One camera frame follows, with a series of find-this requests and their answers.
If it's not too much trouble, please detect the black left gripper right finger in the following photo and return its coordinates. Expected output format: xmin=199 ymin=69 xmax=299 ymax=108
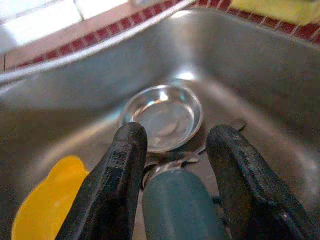
xmin=205 ymin=124 xmax=316 ymax=240

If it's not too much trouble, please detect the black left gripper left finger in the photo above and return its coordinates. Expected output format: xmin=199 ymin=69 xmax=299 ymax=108
xmin=55 ymin=121 xmax=148 ymax=240

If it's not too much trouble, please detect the yellow plastic bowl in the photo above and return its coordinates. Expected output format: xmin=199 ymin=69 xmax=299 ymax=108
xmin=11 ymin=154 xmax=91 ymax=240

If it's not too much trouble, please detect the blue cup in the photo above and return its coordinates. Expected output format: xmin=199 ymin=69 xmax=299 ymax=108
xmin=141 ymin=168 xmax=231 ymax=240

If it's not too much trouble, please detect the stainless steel sink basin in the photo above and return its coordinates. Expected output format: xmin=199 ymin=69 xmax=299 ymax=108
xmin=0 ymin=7 xmax=320 ymax=240

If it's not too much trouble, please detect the green and yellow sponge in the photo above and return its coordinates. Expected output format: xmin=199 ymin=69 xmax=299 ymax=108
xmin=229 ymin=0 xmax=320 ymax=26

